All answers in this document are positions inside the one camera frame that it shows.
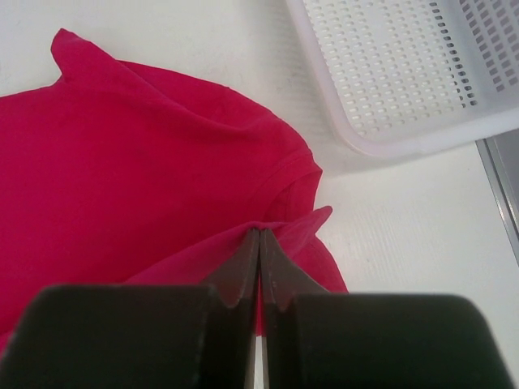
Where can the aluminium mounting rail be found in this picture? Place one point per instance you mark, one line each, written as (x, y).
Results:
(499, 155)

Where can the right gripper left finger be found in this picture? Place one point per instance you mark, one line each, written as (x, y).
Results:
(141, 336)

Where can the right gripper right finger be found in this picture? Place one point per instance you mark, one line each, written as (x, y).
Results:
(317, 339)

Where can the white plastic basket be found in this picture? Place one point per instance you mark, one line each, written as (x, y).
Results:
(406, 78)

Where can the pink red t shirt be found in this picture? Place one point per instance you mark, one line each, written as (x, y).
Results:
(121, 173)

